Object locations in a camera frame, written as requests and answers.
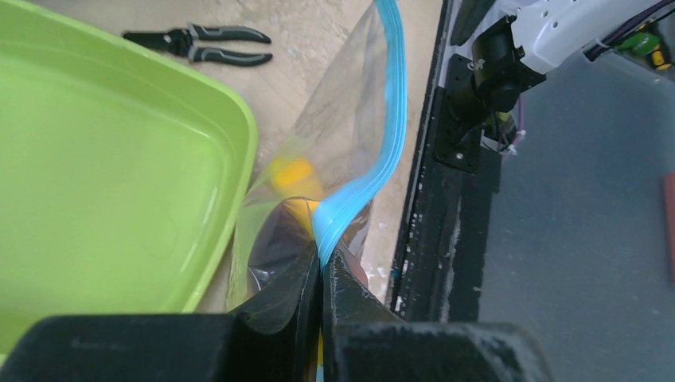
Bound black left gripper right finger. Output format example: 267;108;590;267
322;248;401;381

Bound green plastic tray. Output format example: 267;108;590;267
1;1;259;355

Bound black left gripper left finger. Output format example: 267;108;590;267
232;242;320;381

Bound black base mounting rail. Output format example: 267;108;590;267
386;1;501;322

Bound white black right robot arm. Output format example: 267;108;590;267
447;1;669;125

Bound clear zip top bag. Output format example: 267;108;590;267
225;1;408;310

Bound green yellow tool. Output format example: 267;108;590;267
616;23;673;71

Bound yellow fake lemon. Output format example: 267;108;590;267
269;156;326;234

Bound black grey pliers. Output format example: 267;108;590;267
122;23;274;68

